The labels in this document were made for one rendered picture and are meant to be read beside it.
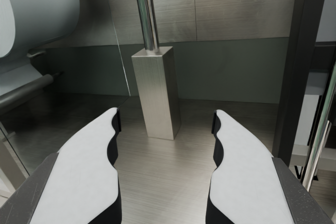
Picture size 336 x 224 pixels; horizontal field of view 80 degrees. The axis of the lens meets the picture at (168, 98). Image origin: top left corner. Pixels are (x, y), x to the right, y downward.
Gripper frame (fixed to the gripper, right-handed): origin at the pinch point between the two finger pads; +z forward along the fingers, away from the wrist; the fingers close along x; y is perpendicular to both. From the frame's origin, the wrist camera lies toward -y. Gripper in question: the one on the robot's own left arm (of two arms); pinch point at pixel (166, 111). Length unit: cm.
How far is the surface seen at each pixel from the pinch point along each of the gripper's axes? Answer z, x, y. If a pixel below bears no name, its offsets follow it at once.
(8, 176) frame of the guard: 20, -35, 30
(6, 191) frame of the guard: 21, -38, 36
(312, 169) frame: 11.2, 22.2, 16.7
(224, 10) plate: 59, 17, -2
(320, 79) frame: 13.9, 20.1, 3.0
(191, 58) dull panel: 64, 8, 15
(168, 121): 38.5, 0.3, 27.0
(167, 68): 40.2, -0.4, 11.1
